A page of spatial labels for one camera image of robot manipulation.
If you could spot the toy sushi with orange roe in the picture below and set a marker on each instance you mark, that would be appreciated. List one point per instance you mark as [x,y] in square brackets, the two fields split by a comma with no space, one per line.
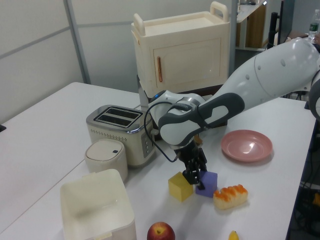
[230,198]

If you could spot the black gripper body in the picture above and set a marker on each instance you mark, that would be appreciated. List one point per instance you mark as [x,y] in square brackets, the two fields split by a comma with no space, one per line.
[190,155]

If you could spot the cream and silver toaster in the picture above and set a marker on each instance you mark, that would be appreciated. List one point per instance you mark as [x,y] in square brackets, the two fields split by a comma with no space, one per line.
[112,136]

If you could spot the open cream square container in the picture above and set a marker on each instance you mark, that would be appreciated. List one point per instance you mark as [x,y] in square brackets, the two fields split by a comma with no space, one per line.
[95,200]

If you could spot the black object at table edge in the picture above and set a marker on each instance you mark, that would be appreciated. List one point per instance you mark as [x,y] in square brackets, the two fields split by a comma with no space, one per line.
[2,128]

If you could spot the wooden shelf unit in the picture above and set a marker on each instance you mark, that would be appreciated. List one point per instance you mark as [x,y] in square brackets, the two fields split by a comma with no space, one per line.
[253,27]

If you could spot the black monitor stand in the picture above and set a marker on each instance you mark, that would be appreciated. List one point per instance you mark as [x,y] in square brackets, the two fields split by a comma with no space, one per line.
[273,27]

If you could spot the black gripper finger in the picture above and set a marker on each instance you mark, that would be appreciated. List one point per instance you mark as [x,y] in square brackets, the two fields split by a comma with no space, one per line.
[203,161]
[192,175]

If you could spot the yellow banana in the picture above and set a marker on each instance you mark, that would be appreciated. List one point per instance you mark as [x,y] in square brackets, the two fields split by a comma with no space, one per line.
[233,236]

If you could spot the clear water bottle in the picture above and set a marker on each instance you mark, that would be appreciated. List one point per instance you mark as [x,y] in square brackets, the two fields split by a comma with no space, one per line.
[314,26]

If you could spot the yellow object under table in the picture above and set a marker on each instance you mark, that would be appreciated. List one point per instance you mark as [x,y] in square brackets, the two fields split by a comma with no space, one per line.
[316,198]

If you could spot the white partition post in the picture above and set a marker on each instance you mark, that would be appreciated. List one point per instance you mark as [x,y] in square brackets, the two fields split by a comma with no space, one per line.
[78,42]

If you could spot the yellow cube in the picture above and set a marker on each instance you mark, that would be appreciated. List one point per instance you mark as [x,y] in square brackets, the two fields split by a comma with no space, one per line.
[178,191]

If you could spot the pink plate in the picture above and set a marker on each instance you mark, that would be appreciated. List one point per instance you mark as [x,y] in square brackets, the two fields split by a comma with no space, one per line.
[246,146]

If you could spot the white grey Franka robot arm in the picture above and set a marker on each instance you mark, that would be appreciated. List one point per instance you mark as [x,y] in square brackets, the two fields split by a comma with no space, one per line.
[262,75]

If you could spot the grey metal post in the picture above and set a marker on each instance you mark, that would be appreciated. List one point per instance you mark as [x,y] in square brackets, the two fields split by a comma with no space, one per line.
[233,37]

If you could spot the black desk clamp mount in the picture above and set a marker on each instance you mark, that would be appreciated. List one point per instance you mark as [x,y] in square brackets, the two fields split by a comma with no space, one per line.
[307,105]

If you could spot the small cream lidded bin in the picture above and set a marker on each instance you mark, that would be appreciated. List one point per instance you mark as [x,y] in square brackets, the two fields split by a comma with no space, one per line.
[105,160]

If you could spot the red apple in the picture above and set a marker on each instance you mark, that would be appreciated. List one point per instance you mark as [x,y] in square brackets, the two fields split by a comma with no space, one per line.
[160,232]

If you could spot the purple cube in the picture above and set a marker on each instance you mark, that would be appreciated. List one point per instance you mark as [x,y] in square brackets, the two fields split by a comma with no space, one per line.
[210,182]

